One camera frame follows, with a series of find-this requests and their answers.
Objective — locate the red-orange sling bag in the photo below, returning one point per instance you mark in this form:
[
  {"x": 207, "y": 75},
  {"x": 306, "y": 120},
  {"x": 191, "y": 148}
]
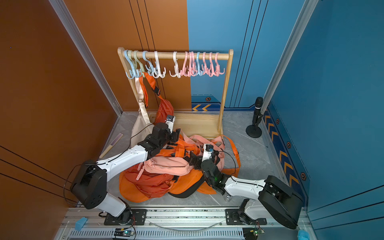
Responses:
[{"x": 182, "y": 148}]

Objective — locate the beige sling bag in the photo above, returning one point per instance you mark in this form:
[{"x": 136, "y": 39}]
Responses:
[{"x": 142, "y": 126}]

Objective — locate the folded paper fan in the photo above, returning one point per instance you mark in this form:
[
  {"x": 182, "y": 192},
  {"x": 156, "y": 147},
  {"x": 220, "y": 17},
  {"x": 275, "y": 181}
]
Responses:
[{"x": 111, "y": 145}]

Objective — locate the red-orange crescent bag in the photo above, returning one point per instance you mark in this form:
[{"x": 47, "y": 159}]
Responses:
[{"x": 165, "y": 107}]

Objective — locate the blue sponge block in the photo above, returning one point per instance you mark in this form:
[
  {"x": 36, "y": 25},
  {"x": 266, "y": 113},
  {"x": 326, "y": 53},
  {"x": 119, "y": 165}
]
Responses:
[{"x": 80, "y": 223}]

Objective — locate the dark red-orange waist bag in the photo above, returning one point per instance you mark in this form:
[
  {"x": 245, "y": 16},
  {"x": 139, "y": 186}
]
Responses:
[{"x": 151, "y": 185}]

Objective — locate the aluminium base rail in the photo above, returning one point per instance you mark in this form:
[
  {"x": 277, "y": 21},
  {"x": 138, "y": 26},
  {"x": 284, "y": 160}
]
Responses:
[{"x": 179, "y": 223}]

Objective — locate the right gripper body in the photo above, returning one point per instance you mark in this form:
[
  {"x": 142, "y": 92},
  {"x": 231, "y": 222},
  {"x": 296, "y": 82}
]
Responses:
[{"x": 198, "y": 162}]

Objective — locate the black and orange sling bag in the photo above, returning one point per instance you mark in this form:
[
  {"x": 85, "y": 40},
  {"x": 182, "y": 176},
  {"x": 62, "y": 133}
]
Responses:
[{"x": 189, "y": 190}]

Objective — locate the teal cloth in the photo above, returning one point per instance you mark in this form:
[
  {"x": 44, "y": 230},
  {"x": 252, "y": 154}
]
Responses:
[{"x": 303, "y": 235}]

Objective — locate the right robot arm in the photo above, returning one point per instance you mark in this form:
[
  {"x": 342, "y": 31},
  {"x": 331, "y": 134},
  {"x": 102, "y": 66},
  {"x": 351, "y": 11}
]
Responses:
[{"x": 282, "y": 202}]

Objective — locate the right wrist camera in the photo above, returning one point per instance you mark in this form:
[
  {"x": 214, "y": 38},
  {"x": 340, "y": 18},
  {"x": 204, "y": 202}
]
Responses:
[{"x": 207, "y": 151}]

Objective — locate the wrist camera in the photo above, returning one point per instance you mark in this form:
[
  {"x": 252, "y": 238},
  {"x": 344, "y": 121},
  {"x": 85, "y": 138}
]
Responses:
[
  {"x": 170, "y": 122},
  {"x": 207, "y": 151}
]

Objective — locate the pink crescent sling bag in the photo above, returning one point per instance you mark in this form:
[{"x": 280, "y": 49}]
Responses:
[{"x": 199, "y": 141}]

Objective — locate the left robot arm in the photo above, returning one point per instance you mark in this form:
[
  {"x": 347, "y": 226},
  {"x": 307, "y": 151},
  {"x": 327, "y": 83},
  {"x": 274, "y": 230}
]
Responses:
[{"x": 90, "y": 183}]

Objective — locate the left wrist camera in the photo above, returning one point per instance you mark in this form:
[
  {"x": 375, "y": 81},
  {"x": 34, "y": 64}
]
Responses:
[{"x": 170, "y": 122}]

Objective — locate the green circuit board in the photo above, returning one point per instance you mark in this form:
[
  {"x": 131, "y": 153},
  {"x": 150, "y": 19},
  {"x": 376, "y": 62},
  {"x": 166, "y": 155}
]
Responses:
[{"x": 125, "y": 234}]

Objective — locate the large orange crescent bag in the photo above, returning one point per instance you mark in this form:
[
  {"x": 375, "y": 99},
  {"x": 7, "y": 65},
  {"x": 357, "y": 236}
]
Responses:
[{"x": 185, "y": 181}]

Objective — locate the wooden garment rack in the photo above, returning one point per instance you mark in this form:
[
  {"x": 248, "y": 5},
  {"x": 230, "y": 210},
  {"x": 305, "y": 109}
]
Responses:
[{"x": 173, "y": 72}]

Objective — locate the orange crescent sling bag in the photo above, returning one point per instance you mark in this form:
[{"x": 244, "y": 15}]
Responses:
[{"x": 204, "y": 188}]

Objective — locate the black microphone on stand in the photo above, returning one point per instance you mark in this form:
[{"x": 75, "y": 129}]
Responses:
[{"x": 254, "y": 130}]

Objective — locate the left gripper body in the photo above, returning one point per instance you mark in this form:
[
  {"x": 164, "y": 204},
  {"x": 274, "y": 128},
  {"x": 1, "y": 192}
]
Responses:
[{"x": 174, "y": 136}]

